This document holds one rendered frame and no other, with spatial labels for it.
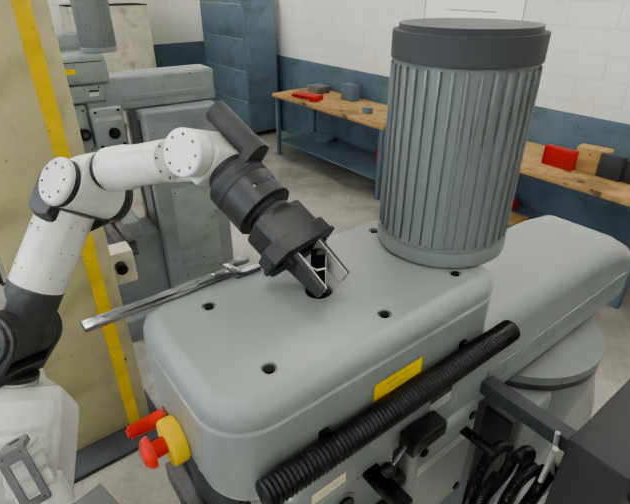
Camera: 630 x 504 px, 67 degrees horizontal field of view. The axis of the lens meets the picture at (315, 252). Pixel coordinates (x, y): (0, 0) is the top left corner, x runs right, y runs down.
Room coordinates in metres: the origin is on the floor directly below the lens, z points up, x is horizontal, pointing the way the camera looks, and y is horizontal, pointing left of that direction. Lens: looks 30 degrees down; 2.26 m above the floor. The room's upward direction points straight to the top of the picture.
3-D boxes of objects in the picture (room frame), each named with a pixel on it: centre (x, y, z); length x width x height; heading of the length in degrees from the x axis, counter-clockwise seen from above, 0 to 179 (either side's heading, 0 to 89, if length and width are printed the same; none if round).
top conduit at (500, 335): (0.45, -0.12, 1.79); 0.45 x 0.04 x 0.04; 128
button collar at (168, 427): (0.40, 0.18, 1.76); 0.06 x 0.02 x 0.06; 38
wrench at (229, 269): (0.53, 0.19, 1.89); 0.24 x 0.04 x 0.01; 129
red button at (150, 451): (0.39, 0.20, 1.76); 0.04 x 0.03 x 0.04; 38
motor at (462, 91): (0.69, -0.20, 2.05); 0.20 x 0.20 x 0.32
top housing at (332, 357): (0.55, -0.02, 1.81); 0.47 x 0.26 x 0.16; 128
